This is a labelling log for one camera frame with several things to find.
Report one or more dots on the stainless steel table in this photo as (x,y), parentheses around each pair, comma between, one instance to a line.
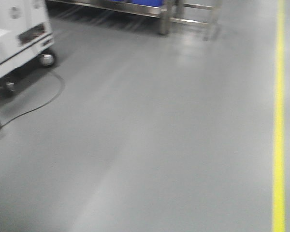
(170,12)

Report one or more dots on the white wheeled cart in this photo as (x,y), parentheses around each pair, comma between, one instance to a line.
(25,34)

